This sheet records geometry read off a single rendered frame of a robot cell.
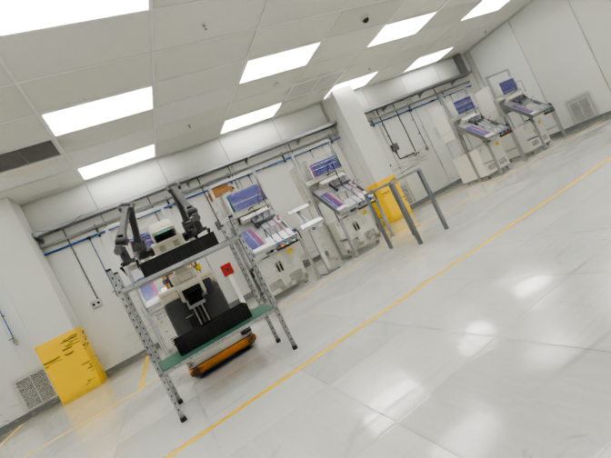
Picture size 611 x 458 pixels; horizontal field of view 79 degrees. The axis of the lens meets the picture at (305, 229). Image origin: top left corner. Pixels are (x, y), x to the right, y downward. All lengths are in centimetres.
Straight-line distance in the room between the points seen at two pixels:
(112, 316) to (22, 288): 129
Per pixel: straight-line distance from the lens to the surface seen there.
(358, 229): 602
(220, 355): 346
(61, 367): 646
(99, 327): 687
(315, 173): 605
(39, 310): 647
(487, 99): 950
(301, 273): 551
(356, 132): 792
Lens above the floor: 82
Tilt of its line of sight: 1 degrees down
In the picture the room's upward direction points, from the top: 26 degrees counter-clockwise
